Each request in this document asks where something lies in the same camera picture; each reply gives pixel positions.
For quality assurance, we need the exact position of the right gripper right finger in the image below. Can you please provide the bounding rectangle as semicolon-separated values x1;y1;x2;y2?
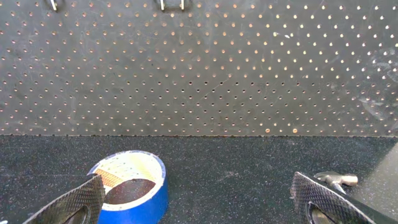
290;171;398;224

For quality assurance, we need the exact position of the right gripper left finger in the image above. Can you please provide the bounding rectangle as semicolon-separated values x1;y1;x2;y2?
22;174;106;224

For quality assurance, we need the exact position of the black pegboard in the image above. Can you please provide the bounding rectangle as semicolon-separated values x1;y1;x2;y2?
0;0;398;138

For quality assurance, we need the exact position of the roll of blue tape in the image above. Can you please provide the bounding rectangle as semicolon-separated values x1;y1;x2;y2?
87;150;169;224

